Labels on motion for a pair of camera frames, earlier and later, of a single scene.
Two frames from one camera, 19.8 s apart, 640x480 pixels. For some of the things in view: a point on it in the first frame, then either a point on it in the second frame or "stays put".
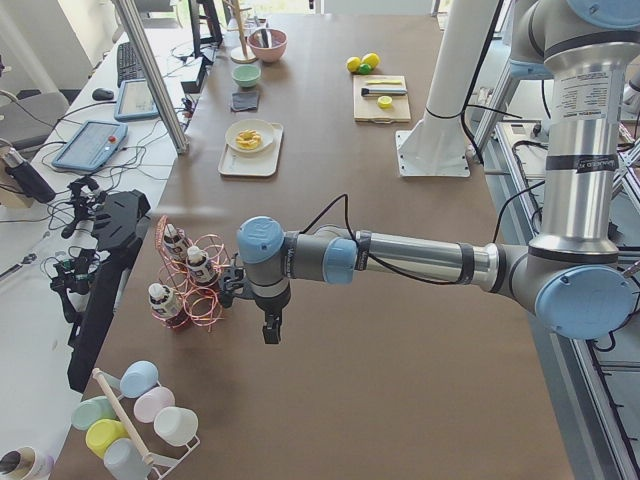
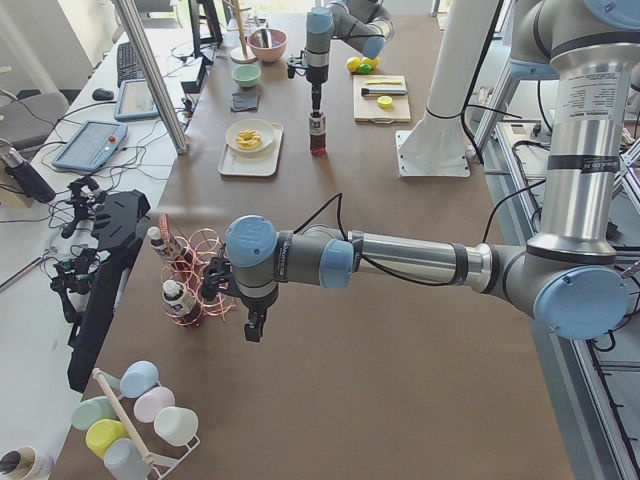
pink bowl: x=267 y=44 stays put
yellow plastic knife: x=384 y=82 stays put
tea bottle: x=162 y=300 to x=181 y=303
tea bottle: x=201 y=270 to x=317 y=125
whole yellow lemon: x=371 y=59 stays put
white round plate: x=249 y=135 stays put
